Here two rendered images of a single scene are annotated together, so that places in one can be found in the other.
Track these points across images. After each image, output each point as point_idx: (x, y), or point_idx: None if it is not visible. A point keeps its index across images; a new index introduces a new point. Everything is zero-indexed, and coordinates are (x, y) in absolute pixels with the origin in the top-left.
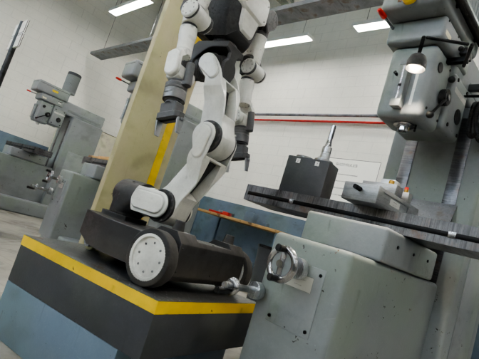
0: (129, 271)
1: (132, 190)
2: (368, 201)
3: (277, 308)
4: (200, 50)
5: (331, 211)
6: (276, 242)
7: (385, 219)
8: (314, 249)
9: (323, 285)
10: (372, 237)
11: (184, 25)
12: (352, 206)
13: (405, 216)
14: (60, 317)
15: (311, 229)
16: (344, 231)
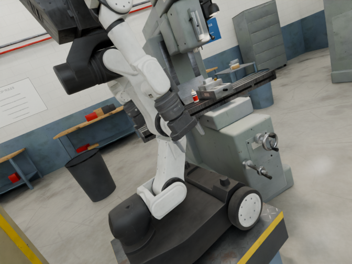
0: (246, 228)
1: (143, 210)
2: (230, 92)
3: (256, 160)
4: (90, 51)
5: (204, 109)
6: (237, 139)
7: (229, 96)
8: (256, 126)
9: None
10: (246, 105)
11: (123, 25)
12: (212, 100)
13: (235, 89)
14: None
15: (220, 122)
16: (235, 111)
